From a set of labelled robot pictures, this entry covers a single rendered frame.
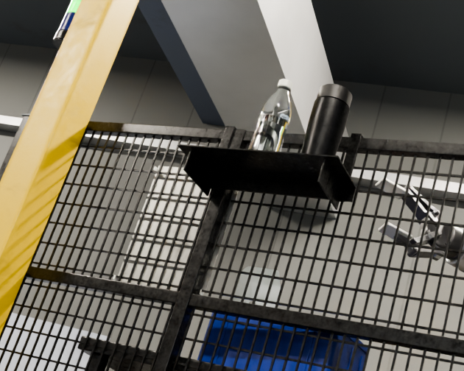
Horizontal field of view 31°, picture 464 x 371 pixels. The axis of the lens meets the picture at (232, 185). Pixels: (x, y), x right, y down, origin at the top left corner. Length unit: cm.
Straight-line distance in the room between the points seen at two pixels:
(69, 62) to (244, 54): 163
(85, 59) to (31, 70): 420
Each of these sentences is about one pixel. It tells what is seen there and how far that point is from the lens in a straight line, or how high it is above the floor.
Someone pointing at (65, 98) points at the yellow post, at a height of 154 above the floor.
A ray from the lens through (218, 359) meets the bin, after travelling 177.
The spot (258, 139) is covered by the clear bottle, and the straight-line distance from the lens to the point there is 174.
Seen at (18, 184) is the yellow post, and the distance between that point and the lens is 200.
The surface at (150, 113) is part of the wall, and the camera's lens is 568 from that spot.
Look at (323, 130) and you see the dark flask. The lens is 170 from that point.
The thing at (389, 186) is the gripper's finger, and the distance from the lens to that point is 192.
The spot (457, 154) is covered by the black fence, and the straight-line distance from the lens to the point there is 172.
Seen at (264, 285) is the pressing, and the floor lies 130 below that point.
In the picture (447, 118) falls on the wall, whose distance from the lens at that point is 523.
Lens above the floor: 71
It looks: 22 degrees up
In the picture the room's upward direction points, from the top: 18 degrees clockwise
